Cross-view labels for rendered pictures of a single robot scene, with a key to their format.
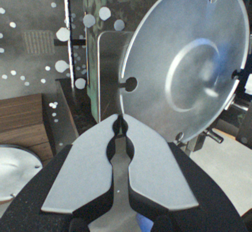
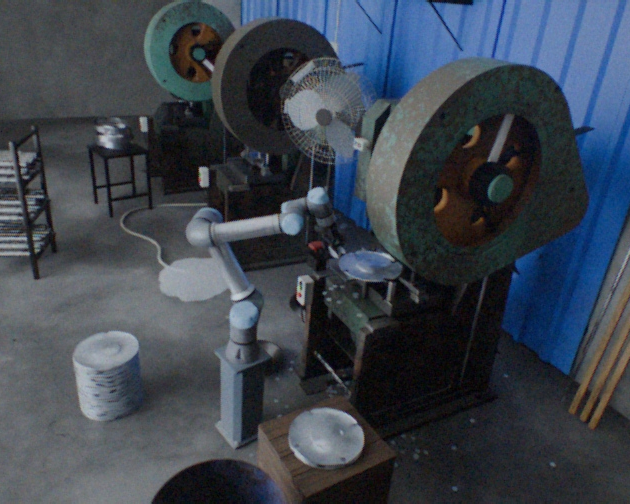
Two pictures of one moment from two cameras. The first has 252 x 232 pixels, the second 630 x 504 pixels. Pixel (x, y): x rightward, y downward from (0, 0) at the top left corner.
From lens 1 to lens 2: 2.32 m
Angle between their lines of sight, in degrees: 79
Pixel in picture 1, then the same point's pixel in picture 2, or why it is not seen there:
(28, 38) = (305, 384)
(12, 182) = (336, 440)
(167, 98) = (363, 270)
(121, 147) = (385, 322)
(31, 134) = (335, 402)
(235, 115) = not seen: hidden behind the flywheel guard
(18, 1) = (286, 392)
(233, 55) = (383, 259)
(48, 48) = (322, 386)
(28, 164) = (344, 423)
